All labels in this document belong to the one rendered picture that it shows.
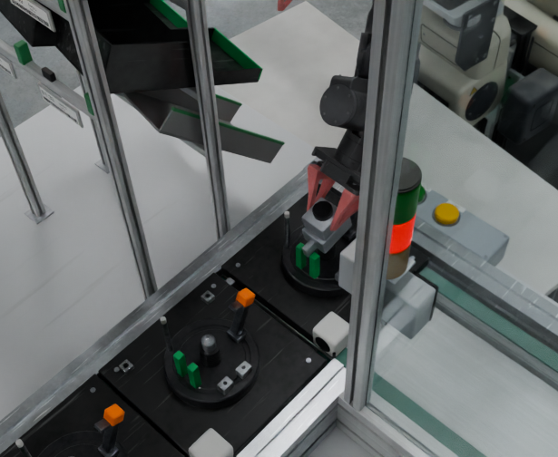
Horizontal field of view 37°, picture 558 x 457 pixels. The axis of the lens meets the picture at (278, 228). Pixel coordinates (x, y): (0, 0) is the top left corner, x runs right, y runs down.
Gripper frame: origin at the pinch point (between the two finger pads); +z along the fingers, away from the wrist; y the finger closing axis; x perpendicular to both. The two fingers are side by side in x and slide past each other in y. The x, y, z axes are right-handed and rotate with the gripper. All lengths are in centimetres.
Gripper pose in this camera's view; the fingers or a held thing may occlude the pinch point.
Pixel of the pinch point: (323, 217)
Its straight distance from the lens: 124.1
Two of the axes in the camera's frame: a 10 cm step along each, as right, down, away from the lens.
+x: 5.6, -0.4, 8.3
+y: 7.1, 5.3, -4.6
